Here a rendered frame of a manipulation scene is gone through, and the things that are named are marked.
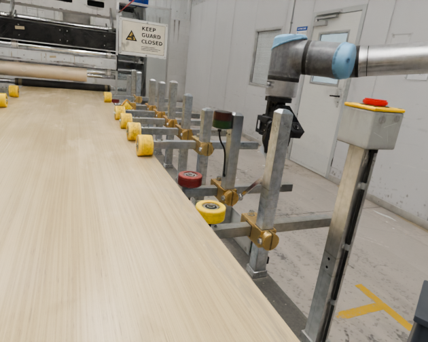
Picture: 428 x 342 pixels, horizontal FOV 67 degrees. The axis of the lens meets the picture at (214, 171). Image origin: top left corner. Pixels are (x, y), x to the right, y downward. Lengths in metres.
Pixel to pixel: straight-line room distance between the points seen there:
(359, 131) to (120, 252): 0.48
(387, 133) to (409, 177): 3.19
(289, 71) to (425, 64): 0.35
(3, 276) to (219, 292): 0.35
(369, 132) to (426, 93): 3.18
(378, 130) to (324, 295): 0.35
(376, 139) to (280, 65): 0.43
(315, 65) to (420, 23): 3.08
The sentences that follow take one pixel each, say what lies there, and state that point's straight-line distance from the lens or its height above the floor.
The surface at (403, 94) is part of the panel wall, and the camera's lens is 3.90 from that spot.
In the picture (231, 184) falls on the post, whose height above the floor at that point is 0.89.
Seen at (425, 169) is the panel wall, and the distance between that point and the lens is 3.71.
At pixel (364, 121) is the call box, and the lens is 0.60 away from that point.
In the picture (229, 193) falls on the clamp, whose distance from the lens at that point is 1.07.
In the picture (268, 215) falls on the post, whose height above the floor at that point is 0.90.
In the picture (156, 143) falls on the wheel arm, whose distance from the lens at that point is 1.27.
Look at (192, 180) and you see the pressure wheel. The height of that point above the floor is 0.90.
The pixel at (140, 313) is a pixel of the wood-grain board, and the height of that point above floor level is 0.90.
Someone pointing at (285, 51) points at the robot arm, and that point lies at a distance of 0.95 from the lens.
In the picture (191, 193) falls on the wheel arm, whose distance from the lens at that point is 1.10.
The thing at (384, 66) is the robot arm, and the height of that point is 1.31.
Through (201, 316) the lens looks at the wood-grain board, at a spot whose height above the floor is 0.90.
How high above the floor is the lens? 1.25
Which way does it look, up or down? 18 degrees down
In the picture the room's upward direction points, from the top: 6 degrees clockwise
